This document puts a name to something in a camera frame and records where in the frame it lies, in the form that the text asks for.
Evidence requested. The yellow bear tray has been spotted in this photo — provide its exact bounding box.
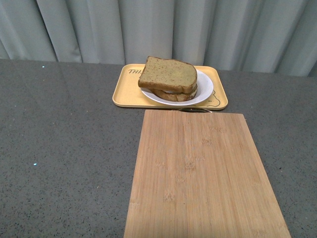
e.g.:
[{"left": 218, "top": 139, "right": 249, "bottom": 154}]
[{"left": 112, "top": 64, "right": 228, "bottom": 110}]

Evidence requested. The white round plate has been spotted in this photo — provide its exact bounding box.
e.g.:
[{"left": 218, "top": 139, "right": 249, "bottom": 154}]
[{"left": 141, "top": 70, "right": 213, "bottom": 106}]

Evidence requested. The grey curtain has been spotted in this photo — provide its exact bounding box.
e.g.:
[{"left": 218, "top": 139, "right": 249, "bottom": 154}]
[{"left": 0, "top": 0, "right": 317, "bottom": 76}]

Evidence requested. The bread slice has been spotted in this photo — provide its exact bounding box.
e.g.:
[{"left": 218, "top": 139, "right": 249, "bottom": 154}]
[
  {"left": 150, "top": 84, "right": 198, "bottom": 102},
  {"left": 138, "top": 56, "right": 198, "bottom": 93}
]

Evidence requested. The metal board handle ring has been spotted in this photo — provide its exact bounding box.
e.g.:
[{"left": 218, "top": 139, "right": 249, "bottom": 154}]
[{"left": 178, "top": 108, "right": 213, "bottom": 114}]

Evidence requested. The wooden cutting board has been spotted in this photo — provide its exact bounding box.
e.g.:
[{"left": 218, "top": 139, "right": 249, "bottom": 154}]
[{"left": 124, "top": 110, "right": 290, "bottom": 238}]

